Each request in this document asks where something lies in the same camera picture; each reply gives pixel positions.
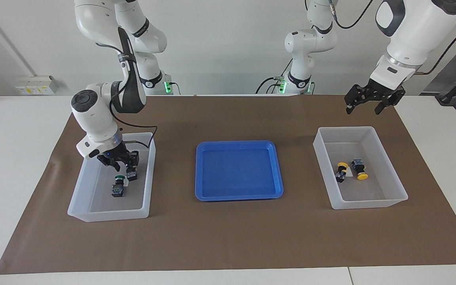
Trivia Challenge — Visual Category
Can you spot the yellow push button switch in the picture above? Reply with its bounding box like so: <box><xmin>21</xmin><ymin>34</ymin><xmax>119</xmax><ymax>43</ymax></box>
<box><xmin>351</xmin><ymin>159</ymin><xmax>369</xmax><ymax>181</ymax></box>
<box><xmin>335</xmin><ymin>161</ymin><xmax>350</xmax><ymax>183</ymax></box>

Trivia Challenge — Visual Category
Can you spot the translucent white plastic box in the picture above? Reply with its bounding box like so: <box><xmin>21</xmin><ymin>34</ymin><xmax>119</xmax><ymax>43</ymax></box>
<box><xmin>313</xmin><ymin>126</ymin><xmax>409</xmax><ymax>210</ymax></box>
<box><xmin>67</xmin><ymin>132</ymin><xmax>156</xmax><ymax>222</ymax></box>

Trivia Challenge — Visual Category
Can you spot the blue plastic tray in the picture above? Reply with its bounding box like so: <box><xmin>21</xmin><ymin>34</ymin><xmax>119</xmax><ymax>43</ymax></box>
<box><xmin>195</xmin><ymin>140</ymin><xmax>284</xmax><ymax>201</ymax></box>

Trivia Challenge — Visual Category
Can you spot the brown table mat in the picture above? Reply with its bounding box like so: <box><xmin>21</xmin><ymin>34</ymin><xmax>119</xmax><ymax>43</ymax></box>
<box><xmin>0</xmin><ymin>95</ymin><xmax>456</xmax><ymax>274</ymax></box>

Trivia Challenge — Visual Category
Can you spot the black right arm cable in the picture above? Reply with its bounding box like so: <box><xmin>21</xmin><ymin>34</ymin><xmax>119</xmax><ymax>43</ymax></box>
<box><xmin>93</xmin><ymin>42</ymin><xmax>158</xmax><ymax>150</ymax></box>

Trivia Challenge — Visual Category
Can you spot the white wall socket box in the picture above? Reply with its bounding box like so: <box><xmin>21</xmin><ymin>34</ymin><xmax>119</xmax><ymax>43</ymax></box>
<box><xmin>16</xmin><ymin>76</ymin><xmax>58</xmax><ymax>95</ymax></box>

